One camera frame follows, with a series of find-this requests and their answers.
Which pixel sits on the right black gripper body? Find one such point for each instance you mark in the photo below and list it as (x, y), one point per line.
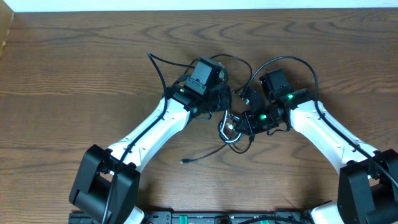
(261, 120)

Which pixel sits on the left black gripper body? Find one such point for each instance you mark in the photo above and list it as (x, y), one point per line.
(215, 101)

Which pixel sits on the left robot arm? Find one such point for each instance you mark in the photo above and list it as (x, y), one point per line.
(107, 182)

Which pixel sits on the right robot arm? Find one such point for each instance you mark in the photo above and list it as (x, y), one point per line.
(366, 193)

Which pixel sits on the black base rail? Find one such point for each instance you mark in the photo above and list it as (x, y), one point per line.
(280, 216)

